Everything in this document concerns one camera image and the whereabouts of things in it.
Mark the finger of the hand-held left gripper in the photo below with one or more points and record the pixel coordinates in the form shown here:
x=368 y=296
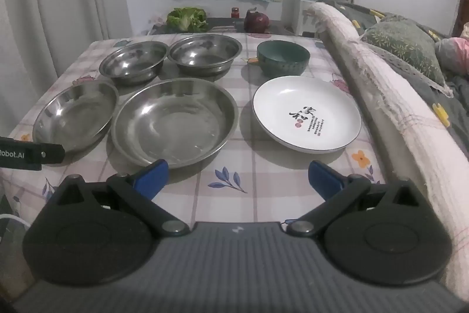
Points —
x=54 y=154

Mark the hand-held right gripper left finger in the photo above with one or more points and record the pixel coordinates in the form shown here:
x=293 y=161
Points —
x=150 y=181

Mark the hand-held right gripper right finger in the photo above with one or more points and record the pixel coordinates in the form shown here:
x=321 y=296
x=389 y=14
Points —
x=324 y=181

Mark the shallow steel plate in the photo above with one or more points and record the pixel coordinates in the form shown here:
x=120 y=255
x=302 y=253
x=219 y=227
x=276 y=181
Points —
x=73 y=115

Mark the small steel bowl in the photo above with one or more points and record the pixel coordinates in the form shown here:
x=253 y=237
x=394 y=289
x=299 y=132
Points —
x=132 y=60

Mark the green ceramic bowl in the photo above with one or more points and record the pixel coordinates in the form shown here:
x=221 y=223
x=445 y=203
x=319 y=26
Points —
x=282 y=58

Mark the wide steel bowl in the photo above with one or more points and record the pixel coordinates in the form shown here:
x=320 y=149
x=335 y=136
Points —
x=205 y=51

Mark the large steel plate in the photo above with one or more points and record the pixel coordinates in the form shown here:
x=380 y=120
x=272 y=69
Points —
x=176 y=122

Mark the white printed plate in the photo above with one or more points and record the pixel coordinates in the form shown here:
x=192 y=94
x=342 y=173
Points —
x=293 y=104

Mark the white rolled blanket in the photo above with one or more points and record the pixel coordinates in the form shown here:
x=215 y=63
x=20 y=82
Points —
x=403 y=115

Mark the white curtain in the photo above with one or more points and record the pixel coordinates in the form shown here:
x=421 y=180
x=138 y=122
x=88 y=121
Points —
x=55 y=5

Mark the grey quilt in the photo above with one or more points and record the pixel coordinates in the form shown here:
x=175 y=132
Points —
x=454 y=96

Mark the green patterned pillow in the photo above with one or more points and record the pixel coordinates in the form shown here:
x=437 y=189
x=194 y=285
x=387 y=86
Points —
x=403 y=45

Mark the green lettuce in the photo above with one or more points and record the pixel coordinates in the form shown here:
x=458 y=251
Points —
x=187 y=19

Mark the pink packet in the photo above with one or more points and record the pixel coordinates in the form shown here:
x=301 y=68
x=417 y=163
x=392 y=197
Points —
x=221 y=27

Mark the dark low table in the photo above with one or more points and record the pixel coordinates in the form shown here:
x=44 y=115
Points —
x=220 y=21

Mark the pink cloth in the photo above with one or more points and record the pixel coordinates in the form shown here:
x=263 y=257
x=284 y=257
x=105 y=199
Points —
x=456 y=52

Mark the small red jar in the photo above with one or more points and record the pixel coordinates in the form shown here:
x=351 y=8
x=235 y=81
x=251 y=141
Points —
x=235 y=13

